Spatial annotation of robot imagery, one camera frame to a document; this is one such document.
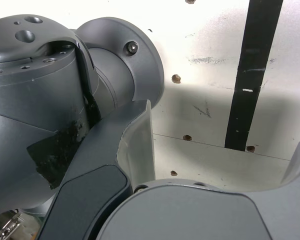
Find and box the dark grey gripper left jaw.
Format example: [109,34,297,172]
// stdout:
[36,99,156,240]

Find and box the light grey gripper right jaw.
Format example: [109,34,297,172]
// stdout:
[96,134,300,240]

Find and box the black tape strip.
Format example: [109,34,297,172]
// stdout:
[224,0,284,152]

